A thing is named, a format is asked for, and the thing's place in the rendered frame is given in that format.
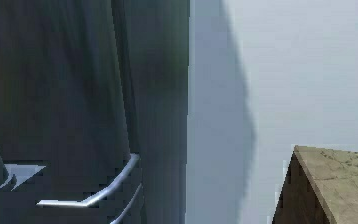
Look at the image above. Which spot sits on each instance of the dark grey fridge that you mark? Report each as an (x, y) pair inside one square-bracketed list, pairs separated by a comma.
[(70, 83)]

